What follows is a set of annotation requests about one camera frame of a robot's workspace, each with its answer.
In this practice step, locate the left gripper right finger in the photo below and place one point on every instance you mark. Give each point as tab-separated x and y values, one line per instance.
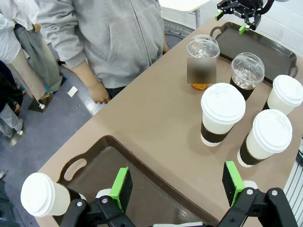
233	186

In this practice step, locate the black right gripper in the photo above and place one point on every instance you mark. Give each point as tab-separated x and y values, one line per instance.
247	8

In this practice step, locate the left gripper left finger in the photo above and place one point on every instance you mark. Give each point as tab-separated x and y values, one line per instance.
122	189

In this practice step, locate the clear domed-lid iced drink cup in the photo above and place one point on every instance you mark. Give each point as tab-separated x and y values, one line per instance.
247	68
202	47

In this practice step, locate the white lidded paper coffee cup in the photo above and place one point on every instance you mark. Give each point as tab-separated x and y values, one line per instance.
285	92
222	111
38	196
270	132

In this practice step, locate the person's left forearm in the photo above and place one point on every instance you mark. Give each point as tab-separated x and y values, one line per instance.
165	48

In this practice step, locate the person's right forearm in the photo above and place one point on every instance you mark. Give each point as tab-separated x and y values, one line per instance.
82	73

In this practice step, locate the brown plastic serving tray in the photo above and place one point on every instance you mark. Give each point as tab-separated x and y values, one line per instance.
146	189
255	45

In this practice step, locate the person's right hand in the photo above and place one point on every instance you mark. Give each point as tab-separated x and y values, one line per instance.
99	93

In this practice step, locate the white table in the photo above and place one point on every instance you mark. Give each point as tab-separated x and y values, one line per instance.
182	4

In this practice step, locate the white paper scrap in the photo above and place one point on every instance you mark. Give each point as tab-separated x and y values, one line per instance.
72	91

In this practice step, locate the person in grey hoodie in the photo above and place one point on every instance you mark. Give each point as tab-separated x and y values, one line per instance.
113	42

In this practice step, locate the mannequin in white shirt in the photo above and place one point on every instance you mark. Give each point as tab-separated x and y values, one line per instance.
26	75

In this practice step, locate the mannequin in black coat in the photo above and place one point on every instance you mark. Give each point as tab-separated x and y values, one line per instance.
7	94

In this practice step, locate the mannequin in white jacket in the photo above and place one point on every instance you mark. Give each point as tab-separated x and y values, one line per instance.
40	56

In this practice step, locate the silver aluminium frame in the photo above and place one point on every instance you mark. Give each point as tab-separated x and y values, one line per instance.
296	189

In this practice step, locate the metal mannequin base plate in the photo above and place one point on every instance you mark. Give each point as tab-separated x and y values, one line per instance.
13	141
34	107

